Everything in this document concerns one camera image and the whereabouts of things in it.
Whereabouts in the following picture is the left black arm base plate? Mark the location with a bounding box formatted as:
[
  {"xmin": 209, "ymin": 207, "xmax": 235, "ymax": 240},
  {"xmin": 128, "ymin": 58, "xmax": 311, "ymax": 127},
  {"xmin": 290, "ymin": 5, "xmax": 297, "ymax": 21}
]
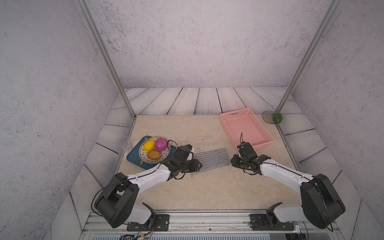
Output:
[{"xmin": 127, "ymin": 215, "xmax": 170, "ymax": 232}]

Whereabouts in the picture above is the yellow lemon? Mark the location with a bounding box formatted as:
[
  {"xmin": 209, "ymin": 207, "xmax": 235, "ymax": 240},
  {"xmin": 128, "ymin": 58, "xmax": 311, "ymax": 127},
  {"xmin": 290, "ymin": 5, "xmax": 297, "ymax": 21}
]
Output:
[{"xmin": 143, "ymin": 140, "xmax": 155, "ymax": 152}]

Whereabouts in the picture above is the pink plastic basket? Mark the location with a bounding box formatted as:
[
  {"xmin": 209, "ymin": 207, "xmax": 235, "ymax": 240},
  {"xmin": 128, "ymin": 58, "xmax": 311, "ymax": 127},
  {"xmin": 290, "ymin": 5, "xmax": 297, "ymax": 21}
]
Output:
[{"xmin": 220, "ymin": 108, "xmax": 275, "ymax": 151}]

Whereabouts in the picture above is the green ball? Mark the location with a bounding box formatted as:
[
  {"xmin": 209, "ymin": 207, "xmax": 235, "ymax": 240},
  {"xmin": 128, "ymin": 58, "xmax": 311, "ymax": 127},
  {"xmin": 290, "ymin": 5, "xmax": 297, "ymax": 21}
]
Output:
[{"xmin": 273, "ymin": 113, "xmax": 283, "ymax": 125}]

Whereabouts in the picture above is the patterned round plate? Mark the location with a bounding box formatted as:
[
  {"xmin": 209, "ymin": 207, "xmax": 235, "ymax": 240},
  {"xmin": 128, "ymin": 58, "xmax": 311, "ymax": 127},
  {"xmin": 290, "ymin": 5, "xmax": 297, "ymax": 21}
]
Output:
[{"xmin": 139, "ymin": 137, "xmax": 171, "ymax": 166}]

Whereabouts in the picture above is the grey round coaster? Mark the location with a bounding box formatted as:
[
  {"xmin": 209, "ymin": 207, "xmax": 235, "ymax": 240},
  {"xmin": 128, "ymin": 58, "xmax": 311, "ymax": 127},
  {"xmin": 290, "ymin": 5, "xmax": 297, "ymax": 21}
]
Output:
[{"xmin": 262, "ymin": 111, "xmax": 275, "ymax": 124}]

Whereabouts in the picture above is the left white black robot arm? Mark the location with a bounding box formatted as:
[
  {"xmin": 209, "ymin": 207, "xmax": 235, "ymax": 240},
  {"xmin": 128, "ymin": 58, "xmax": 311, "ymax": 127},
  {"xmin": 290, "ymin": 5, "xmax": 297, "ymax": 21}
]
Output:
[{"xmin": 91, "ymin": 145, "xmax": 203, "ymax": 231}]

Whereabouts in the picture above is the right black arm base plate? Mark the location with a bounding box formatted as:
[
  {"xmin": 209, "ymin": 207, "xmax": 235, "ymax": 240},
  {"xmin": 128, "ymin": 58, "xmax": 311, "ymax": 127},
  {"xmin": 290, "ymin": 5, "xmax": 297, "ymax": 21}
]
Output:
[{"xmin": 249, "ymin": 214, "xmax": 295, "ymax": 231}]

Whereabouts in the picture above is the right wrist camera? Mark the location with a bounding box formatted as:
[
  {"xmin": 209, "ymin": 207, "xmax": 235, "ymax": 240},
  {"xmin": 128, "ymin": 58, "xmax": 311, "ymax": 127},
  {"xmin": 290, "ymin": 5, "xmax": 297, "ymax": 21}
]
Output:
[{"xmin": 237, "ymin": 142, "xmax": 258, "ymax": 159}]

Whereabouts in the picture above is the right aluminium frame post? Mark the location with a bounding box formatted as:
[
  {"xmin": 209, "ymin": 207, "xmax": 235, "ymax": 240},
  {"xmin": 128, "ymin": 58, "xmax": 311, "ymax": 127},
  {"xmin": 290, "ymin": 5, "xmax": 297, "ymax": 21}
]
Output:
[{"xmin": 275, "ymin": 0, "xmax": 342, "ymax": 114}]

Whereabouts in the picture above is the purple ball fruit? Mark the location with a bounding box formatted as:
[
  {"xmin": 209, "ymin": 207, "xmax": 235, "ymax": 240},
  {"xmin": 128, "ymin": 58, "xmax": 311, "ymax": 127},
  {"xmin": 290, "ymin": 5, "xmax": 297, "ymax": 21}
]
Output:
[{"xmin": 155, "ymin": 138, "xmax": 168, "ymax": 152}]

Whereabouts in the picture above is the left aluminium frame post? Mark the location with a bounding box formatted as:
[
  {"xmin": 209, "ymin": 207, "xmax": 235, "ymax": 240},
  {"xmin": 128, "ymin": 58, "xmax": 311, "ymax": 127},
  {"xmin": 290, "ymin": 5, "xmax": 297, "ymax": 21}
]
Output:
[{"xmin": 76, "ymin": 0, "xmax": 137, "ymax": 120}]

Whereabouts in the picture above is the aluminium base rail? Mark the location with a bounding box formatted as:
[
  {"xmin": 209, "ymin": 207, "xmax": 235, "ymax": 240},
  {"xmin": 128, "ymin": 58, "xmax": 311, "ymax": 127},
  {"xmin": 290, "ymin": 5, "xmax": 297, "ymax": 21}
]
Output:
[{"xmin": 82, "ymin": 210, "xmax": 344, "ymax": 240}]

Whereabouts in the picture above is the grey striped square dishcloth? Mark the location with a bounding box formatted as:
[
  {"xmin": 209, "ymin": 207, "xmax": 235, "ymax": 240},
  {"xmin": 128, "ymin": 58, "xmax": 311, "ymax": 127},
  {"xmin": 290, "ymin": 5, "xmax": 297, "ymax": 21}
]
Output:
[{"xmin": 194, "ymin": 149, "xmax": 230, "ymax": 174}]

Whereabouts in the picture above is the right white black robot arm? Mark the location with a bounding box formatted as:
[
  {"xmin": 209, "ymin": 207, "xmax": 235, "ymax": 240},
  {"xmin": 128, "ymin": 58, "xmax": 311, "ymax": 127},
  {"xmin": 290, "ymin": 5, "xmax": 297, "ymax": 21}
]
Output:
[{"xmin": 231, "ymin": 154, "xmax": 346, "ymax": 229}]

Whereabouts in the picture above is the aluminium frame post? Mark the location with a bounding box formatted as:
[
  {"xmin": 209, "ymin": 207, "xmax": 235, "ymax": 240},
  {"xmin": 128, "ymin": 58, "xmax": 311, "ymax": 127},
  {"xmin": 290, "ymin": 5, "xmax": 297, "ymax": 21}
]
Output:
[
  {"xmin": 76, "ymin": 0, "xmax": 137, "ymax": 120},
  {"xmin": 275, "ymin": 0, "xmax": 342, "ymax": 114}
]

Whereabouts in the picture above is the teal rubber mat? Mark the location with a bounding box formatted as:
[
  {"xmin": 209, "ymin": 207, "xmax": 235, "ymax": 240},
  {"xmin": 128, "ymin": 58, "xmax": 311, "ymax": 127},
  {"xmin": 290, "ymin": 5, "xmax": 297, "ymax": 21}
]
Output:
[{"xmin": 127, "ymin": 136, "xmax": 177, "ymax": 170}]

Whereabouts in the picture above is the brown potato fruit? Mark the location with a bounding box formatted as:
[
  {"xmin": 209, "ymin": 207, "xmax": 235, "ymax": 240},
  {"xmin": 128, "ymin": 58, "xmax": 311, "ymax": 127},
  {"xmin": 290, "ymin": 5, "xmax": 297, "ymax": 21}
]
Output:
[{"xmin": 147, "ymin": 149, "xmax": 162, "ymax": 161}]

